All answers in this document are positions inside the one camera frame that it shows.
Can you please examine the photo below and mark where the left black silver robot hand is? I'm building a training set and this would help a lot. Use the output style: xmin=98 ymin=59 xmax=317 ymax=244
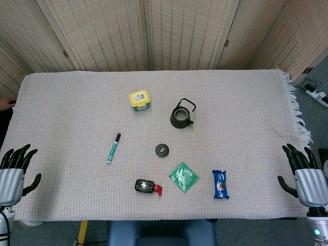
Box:
xmin=0 ymin=143 xmax=42 ymax=207

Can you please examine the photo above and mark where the bystander bare hand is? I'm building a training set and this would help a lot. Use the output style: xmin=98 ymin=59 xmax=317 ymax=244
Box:
xmin=0 ymin=98 xmax=16 ymax=111

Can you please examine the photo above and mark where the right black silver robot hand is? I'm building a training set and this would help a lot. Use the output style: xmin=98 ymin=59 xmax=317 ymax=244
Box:
xmin=277 ymin=143 xmax=328 ymax=208

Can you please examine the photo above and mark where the black round teapot lid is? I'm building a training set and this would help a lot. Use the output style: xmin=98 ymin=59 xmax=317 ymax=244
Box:
xmin=155 ymin=143 xmax=170 ymax=158

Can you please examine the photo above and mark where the woven folding screen panel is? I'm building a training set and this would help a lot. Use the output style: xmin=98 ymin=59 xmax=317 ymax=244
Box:
xmin=250 ymin=0 xmax=328 ymax=80
xmin=0 ymin=0 xmax=77 ymax=75
xmin=35 ymin=0 xmax=152 ymax=72
xmin=0 ymin=40 xmax=26 ymax=99
xmin=217 ymin=0 xmax=288 ymax=70
xmin=143 ymin=0 xmax=241 ymax=71

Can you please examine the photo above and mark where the white table foot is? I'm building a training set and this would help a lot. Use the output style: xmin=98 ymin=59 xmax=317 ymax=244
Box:
xmin=18 ymin=220 xmax=43 ymax=228

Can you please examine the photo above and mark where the beige woven tablecloth with fringe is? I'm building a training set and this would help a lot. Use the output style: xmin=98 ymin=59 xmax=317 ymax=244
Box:
xmin=0 ymin=68 xmax=314 ymax=222

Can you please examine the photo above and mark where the yellow table leg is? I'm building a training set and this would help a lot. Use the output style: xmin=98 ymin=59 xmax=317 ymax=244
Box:
xmin=76 ymin=220 xmax=89 ymax=244

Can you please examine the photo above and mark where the blue cookie packet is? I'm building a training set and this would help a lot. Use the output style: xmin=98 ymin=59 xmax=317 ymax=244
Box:
xmin=212 ymin=169 xmax=230 ymax=200

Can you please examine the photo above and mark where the white power strip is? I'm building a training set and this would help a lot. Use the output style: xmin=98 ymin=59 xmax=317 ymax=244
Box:
xmin=304 ymin=85 xmax=328 ymax=108

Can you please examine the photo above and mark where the green marker pen black cap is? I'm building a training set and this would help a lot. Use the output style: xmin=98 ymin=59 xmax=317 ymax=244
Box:
xmin=107 ymin=133 xmax=121 ymax=165

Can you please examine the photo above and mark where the green foil packet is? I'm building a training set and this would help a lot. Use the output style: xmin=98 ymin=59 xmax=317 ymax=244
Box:
xmin=168 ymin=161 xmax=200 ymax=193

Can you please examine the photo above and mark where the black and red tool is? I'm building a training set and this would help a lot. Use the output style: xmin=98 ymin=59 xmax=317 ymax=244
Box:
xmin=134 ymin=179 xmax=163 ymax=197

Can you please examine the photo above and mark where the yellow lidded food container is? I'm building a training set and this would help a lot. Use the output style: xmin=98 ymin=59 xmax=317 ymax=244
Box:
xmin=128 ymin=89 xmax=151 ymax=113

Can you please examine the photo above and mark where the black power cable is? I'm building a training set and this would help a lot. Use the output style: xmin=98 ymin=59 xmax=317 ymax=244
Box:
xmin=296 ymin=78 xmax=324 ymax=91

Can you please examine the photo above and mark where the black teapot with handle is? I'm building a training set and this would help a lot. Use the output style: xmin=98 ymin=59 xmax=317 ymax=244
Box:
xmin=169 ymin=98 xmax=197 ymax=129

